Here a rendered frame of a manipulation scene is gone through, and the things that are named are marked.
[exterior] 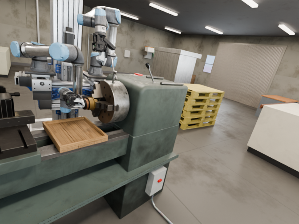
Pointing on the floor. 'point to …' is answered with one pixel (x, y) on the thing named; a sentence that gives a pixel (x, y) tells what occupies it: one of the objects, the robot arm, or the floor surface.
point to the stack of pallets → (200, 106)
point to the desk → (271, 99)
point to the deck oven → (174, 64)
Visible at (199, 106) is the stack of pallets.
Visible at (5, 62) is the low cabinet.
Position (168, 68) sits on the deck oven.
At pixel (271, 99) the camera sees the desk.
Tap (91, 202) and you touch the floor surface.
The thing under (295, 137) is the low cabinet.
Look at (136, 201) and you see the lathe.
